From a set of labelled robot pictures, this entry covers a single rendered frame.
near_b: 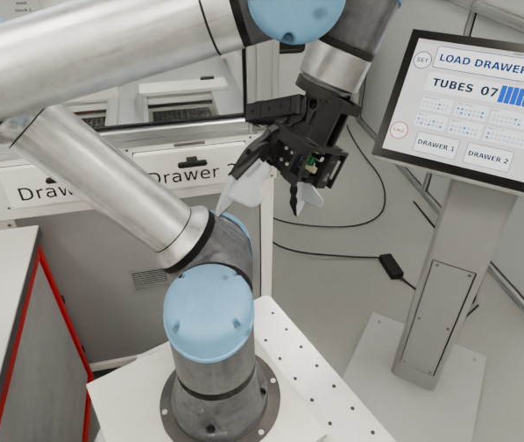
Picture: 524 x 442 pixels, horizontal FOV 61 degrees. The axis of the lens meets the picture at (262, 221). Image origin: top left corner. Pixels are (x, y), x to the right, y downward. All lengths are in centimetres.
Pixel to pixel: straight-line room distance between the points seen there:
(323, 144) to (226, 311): 24
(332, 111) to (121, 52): 24
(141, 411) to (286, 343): 31
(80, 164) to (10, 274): 61
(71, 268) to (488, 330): 162
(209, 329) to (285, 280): 154
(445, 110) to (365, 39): 61
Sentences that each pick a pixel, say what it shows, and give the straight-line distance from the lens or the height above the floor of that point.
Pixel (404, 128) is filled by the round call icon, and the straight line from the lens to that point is 111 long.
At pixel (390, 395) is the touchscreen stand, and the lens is 174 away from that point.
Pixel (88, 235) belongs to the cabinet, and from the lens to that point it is 136.
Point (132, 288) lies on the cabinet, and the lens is 150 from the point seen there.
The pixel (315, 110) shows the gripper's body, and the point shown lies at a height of 127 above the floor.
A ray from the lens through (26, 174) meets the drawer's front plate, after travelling 123.
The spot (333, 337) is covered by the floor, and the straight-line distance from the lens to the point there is 189.
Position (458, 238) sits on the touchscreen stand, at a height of 72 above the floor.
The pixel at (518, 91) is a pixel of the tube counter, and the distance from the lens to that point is 113.
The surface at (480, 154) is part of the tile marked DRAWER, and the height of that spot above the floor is 101.
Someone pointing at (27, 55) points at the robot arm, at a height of 137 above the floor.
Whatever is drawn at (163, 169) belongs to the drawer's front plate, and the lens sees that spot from 119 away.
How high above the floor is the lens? 149
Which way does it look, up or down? 38 degrees down
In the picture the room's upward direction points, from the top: straight up
